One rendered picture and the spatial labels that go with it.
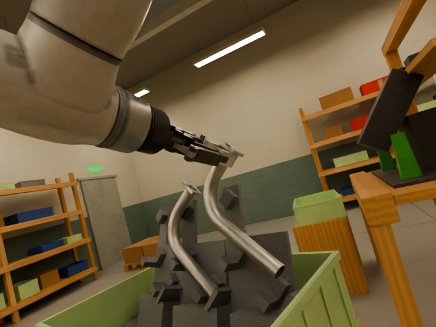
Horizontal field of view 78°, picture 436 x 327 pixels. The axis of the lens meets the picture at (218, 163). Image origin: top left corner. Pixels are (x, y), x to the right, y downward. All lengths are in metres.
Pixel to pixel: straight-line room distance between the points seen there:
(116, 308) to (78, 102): 0.72
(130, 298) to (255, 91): 6.18
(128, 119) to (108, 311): 0.67
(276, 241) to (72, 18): 0.48
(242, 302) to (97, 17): 0.55
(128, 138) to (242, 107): 6.47
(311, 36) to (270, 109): 1.79
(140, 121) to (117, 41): 0.11
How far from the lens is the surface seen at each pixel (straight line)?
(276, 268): 0.50
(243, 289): 0.62
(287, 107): 6.56
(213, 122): 7.08
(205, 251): 0.71
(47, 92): 0.33
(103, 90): 0.35
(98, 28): 0.33
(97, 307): 0.93
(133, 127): 0.39
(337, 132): 5.88
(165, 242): 0.87
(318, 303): 0.56
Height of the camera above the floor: 1.17
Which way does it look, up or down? 4 degrees up
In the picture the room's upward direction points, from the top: 16 degrees counter-clockwise
